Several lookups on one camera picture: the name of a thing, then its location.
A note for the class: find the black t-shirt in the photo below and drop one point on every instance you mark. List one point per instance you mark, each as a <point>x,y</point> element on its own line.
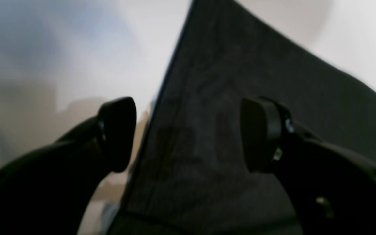
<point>190,176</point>

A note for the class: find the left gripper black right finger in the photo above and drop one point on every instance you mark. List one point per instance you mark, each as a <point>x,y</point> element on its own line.
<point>332,189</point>

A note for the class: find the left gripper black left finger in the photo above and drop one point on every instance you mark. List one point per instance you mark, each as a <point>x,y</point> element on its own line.
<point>46,192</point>

